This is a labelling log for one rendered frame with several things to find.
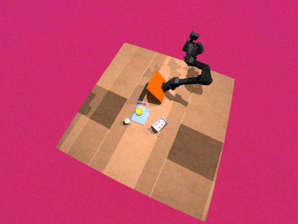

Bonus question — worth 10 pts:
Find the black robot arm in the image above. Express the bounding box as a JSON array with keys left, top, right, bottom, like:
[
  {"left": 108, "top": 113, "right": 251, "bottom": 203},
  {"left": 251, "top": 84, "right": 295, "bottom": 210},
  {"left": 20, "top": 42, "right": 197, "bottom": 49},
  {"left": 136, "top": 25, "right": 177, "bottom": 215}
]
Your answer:
[{"left": 161, "top": 42, "right": 213, "bottom": 91}]

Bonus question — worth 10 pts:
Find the yellow round plate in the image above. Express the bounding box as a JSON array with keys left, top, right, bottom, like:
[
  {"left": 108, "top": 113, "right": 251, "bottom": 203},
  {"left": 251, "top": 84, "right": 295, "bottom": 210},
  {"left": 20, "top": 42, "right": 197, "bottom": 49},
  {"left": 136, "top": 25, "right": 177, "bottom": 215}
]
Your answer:
[{"left": 136, "top": 108, "right": 143, "bottom": 115}]

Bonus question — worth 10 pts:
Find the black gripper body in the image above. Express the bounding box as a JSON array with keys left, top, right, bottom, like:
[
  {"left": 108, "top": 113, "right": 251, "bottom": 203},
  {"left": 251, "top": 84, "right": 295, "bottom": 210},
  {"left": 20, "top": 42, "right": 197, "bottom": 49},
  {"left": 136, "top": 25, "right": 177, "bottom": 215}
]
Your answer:
[{"left": 183, "top": 33, "right": 199, "bottom": 52}]

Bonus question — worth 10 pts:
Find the grey cylinder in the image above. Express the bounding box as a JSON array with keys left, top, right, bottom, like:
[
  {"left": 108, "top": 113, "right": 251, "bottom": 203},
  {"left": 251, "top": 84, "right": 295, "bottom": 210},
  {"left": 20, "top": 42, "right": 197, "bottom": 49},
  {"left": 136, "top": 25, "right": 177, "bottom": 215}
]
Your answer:
[{"left": 124, "top": 118, "right": 131, "bottom": 125}]

